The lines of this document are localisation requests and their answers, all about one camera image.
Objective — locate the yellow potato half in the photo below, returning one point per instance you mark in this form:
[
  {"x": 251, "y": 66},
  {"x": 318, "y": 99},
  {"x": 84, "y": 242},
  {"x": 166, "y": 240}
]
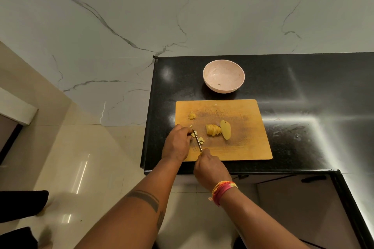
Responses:
[{"x": 225, "y": 130}]

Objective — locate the wooden cutting board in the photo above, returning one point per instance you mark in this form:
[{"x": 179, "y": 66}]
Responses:
[{"x": 248, "y": 140}]

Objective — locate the pink speckled bowl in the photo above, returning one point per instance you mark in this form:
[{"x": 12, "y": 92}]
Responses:
[{"x": 223, "y": 74}]

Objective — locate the person's right hand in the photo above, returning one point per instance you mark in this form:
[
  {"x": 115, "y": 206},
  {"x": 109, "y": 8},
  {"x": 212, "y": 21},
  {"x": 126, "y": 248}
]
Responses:
[{"x": 210, "y": 171}]

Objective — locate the potato slice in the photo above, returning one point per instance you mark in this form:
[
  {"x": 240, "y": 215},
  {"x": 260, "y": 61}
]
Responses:
[{"x": 201, "y": 140}]

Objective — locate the person's foot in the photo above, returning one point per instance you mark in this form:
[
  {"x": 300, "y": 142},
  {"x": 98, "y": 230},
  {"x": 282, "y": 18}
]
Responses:
[{"x": 239, "y": 243}]

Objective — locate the person's right forearm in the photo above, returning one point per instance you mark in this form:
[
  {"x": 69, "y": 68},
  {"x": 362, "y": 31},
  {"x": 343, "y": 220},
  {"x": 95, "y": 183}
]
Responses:
[{"x": 257, "y": 222}]

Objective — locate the pile of diced potato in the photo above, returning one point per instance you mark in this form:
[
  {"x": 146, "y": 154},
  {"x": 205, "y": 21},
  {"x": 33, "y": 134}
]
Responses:
[{"x": 192, "y": 116}]

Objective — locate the person's left hand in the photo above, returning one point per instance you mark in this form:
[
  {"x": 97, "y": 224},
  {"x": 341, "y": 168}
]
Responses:
[{"x": 175, "y": 145}]

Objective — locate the person's left forearm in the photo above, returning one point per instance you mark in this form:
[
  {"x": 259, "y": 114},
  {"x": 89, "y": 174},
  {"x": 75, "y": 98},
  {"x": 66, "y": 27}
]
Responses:
[{"x": 137, "y": 213}]

